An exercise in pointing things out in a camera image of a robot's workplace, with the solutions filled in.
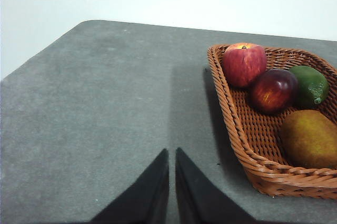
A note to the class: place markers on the green avocado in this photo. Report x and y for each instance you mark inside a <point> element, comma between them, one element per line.
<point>312,84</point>

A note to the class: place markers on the dark purple plum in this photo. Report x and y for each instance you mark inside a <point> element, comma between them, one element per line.
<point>272,91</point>

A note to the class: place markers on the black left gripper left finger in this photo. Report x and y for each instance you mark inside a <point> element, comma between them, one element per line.
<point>143,195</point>

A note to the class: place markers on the brown wicker basket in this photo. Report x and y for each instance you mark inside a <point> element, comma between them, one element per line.
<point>250,134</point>

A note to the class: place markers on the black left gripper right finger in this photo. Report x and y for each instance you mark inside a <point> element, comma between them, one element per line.
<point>202,195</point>

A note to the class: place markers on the red apple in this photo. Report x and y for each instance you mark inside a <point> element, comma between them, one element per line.
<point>243,63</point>

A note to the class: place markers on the brown kiwifruit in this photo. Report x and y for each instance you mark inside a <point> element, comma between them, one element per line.
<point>309,140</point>

